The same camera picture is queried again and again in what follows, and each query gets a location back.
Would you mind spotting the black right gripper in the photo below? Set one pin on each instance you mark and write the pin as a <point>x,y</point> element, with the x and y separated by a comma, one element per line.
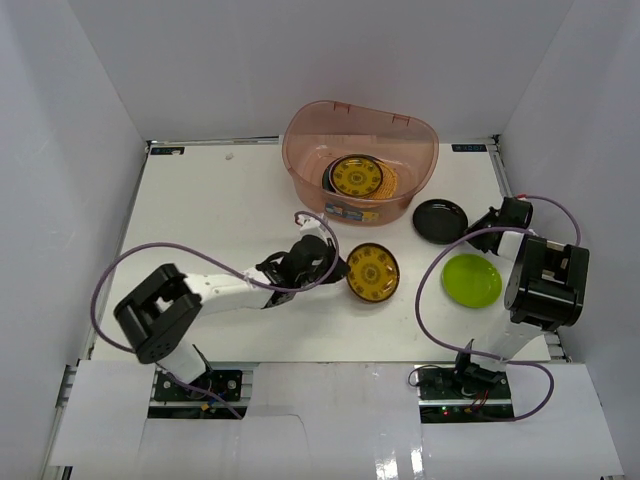
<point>493,216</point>

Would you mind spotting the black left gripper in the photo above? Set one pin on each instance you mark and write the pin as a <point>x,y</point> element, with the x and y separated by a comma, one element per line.
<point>323,261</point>

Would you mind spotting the yellow patterned plate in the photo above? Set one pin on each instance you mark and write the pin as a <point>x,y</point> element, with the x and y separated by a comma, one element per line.
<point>355,175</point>
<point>374,274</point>

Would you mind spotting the black plate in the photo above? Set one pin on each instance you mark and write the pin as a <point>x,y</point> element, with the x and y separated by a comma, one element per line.
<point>439,221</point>

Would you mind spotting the lime green plate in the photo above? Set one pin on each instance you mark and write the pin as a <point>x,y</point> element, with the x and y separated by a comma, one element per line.
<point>471,281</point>

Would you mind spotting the blue-grey glazed plate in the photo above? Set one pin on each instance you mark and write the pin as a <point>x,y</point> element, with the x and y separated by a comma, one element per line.
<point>326,182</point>

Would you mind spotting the woven bamboo tray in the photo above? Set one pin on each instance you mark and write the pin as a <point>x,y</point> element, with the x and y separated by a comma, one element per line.
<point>389,182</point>

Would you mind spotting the pink translucent plastic bin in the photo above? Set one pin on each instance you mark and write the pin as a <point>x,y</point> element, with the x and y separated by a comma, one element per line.
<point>324,131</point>

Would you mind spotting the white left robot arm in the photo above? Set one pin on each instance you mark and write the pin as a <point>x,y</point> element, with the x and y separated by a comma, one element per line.
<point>157,314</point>

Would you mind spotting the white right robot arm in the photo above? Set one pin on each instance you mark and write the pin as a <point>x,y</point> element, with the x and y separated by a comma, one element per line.
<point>545,291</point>

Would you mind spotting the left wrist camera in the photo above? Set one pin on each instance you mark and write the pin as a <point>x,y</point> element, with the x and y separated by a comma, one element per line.
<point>309,226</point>

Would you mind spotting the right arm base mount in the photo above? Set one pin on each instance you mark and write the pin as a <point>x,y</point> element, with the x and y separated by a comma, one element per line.
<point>444,399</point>

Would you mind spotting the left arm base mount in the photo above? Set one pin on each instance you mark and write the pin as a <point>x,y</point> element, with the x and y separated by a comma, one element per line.
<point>221,394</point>

